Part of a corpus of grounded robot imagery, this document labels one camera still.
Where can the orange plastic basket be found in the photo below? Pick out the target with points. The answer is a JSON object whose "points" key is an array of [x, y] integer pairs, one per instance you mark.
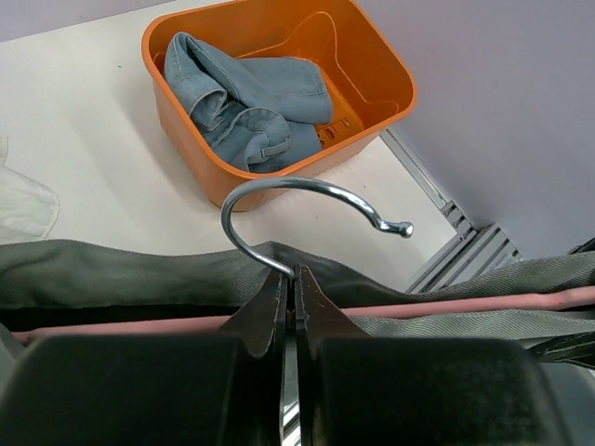
{"points": [[369, 85]]}

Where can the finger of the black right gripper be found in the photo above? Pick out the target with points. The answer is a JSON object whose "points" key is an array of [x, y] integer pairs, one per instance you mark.
{"points": [[563, 325]]}

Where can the blue denim skirt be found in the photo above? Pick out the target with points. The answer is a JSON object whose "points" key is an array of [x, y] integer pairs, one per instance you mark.
{"points": [[257, 114]]}

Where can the aluminium mounting rail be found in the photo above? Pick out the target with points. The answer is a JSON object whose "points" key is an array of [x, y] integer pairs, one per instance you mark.
{"points": [[472, 251]]}

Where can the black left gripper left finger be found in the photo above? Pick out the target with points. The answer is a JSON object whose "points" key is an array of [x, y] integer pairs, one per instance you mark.
{"points": [[218, 388]]}

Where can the pink hanger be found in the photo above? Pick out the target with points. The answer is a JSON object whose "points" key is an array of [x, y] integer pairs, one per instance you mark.
{"points": [[302, 260]]}

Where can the grey pleated skirt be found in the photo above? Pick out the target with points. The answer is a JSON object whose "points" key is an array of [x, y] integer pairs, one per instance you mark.
{"points": [[139, 279]]}

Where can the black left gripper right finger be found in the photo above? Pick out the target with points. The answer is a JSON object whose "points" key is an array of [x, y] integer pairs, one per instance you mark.
{"points": [[356, 389]]}

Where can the white pleated skirt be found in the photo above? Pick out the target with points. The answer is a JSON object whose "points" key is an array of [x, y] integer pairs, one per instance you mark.
{"points": [[29, 209]]}

